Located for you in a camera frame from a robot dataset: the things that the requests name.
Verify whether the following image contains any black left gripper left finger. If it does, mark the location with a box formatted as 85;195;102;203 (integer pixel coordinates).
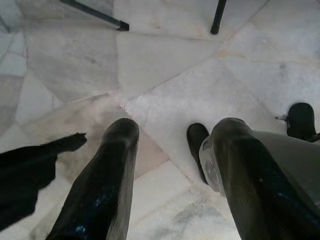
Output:
46;117;140;240

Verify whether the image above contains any black logo T-shirt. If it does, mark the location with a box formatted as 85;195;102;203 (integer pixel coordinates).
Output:
0;133;87;225

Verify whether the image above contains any marble folding table red edge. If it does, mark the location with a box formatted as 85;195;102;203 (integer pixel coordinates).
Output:
59;0;227;35

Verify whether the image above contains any grey robot leg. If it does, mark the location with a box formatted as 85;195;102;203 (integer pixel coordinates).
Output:
249;130;320;221

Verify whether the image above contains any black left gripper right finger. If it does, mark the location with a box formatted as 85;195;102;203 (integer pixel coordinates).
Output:
211;117;320;240

